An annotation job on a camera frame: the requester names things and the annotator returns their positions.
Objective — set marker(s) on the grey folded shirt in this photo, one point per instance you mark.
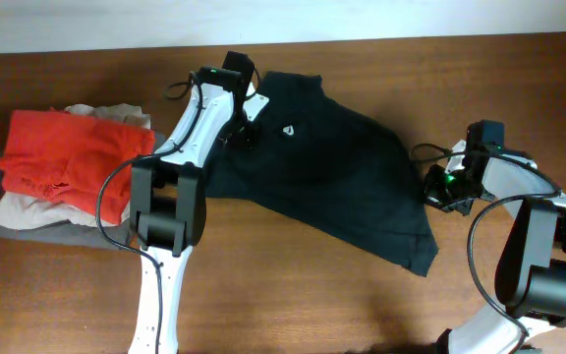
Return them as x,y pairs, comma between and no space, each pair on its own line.
52,180

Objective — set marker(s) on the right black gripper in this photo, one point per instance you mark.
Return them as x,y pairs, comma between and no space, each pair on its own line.
433,197

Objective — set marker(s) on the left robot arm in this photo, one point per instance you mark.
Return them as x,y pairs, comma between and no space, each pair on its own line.
168,210

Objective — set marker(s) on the black Nike t-shirt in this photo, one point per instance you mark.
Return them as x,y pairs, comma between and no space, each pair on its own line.
331,168

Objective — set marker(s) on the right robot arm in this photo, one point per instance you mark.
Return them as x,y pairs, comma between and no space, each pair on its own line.
530,278

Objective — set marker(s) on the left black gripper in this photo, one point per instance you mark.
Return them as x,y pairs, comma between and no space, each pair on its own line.
248,140

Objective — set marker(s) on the red folded shirt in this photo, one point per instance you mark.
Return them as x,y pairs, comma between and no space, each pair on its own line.
76,157

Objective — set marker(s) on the beige folded shirt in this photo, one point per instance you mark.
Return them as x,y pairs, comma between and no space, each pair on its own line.
32,211

